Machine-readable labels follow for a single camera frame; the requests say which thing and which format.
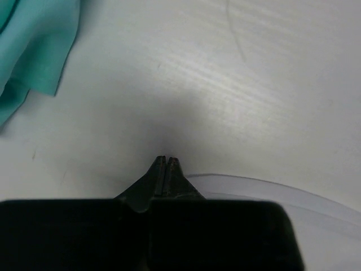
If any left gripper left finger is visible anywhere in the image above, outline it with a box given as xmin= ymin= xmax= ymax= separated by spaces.
xmin=116 ymin=156 xmax=166 ymax=213

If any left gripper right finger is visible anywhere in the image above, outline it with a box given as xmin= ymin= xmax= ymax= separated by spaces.
xmin=162 ymin=158 xmax=205 ymax=200

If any white t shirt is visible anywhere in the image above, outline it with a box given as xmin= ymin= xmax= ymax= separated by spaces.
xmin=187 ymin=174 xmax=361 ymax=270

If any folded teal t shirt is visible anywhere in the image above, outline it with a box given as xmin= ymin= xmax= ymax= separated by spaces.
xmin=1 ymin=0 xmax=81 ymax=124

